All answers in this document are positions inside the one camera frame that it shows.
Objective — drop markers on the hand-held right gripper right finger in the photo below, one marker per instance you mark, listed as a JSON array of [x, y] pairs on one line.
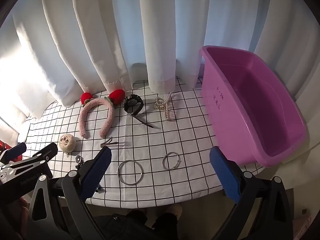
[[226, 178]]

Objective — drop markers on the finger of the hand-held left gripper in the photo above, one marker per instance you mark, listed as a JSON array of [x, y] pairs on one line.
[[16, 150], [47, 152]]

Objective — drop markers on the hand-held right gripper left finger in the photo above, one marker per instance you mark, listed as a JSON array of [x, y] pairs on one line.
[[102, 171]]

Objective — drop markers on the pink strawberry plush headband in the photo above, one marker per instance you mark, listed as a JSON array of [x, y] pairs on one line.
[[83, 120]]

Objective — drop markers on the purple plastic basin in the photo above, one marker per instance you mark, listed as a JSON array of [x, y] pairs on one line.
[[225, 117]]

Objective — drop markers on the pearl hair claw clip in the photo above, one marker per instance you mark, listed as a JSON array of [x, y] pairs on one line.
[[160, 103]]

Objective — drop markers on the red object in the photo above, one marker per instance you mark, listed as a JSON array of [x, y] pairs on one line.
[[3, 148]]

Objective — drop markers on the large silver bangle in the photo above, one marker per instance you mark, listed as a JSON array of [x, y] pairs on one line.
[[118, 172]]

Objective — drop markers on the thin metal hair clip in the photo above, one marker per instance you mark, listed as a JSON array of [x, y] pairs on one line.
[[108, 142]]

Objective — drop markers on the white black grid tablecloth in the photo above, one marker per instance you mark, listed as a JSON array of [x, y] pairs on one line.
[[150, 142]]

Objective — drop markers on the beige slipper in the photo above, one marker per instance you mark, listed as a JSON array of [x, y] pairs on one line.
[[174, 208]]

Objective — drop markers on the small silver bangle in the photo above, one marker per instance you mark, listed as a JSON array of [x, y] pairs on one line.
[[163, 162]]

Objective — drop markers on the person's dark pants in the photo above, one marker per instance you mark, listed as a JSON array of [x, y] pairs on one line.
[[135, 226]]

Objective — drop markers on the black wrist watch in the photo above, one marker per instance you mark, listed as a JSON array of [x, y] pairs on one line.
[[133, 105]]

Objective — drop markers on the white curtain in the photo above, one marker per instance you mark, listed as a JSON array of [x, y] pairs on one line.
[[100, 30]]

